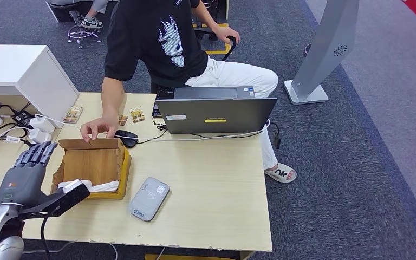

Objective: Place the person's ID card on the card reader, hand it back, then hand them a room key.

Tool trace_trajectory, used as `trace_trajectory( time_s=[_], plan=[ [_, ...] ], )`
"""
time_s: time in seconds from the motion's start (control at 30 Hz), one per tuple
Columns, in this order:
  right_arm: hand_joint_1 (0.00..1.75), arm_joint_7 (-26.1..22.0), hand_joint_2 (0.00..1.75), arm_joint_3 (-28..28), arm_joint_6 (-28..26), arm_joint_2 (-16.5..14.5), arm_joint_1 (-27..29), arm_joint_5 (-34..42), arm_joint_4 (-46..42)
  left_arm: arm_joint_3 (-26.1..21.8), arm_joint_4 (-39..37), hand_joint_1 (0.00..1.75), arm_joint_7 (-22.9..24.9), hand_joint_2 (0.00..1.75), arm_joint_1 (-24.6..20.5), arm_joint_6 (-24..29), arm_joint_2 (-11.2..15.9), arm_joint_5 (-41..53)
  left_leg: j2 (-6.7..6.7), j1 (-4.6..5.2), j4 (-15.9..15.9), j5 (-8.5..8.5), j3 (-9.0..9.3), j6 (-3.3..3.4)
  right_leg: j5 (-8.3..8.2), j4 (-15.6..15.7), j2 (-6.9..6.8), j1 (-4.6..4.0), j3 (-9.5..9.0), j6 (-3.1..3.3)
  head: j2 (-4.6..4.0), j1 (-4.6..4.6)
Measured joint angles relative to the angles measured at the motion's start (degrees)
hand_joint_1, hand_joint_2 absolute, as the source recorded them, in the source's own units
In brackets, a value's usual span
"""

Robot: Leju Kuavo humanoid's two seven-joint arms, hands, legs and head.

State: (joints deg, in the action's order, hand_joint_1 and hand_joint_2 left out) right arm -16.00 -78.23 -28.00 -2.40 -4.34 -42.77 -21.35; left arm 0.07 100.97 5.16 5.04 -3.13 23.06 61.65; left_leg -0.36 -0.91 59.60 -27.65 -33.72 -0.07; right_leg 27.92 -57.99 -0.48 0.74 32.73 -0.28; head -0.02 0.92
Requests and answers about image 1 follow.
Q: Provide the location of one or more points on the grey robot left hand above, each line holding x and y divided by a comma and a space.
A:
23, 183

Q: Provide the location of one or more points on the person's right hand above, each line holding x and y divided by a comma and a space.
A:
100, 127

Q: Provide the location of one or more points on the person's left hand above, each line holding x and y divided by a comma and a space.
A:
227, 35

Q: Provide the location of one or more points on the brown ID card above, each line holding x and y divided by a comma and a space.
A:
123, 120

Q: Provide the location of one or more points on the cardboard box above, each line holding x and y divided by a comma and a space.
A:
91, 163

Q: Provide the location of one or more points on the person's right forearm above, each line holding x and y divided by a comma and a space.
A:
113, 98

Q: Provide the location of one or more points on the person's left forearm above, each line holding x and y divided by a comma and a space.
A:
208, 16

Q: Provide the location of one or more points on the large picture key card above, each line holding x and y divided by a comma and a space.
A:
73, 114

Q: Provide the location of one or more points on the small picture card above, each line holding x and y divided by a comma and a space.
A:
137, 114

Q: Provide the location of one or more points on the person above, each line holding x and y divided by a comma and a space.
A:
99, 5
157, 54

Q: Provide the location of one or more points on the grey card reader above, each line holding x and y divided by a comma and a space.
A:
150, 199

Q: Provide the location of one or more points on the yellow floor tape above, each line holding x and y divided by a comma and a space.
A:
226, 50

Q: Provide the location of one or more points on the black furniture piece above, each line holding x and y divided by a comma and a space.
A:
215, 10

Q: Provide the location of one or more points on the black computer mouse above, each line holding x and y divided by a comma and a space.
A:
129, 137

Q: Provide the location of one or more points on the small white charger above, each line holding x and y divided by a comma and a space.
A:
36, 136

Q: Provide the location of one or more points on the large white charger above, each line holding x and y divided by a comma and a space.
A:
43, 125

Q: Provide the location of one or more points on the white crumpled tissue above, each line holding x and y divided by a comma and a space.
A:
105, 186
86, 184

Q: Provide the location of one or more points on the black power adapter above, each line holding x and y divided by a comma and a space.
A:
22, 119

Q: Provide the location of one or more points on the grey laptop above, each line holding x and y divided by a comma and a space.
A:
217, 114

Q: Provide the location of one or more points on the dark round object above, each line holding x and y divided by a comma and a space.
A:
307, 50

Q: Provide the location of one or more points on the chrome stool base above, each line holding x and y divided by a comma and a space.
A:
81, 35

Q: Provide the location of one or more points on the white cabinet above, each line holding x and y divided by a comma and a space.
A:
21, 71

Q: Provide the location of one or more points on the grey kiosk stand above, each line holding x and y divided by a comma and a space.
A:
324, 43

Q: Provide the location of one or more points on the black and white sneaker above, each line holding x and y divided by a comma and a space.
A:
92, 22

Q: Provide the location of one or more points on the black platform white edge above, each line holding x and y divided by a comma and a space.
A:
63, 12

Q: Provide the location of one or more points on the white sandal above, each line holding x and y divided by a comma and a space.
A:
280, 173

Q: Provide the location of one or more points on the yellow wooden board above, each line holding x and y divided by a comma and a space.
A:
193, 257

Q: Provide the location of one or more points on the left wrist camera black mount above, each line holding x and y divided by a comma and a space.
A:
68, 199

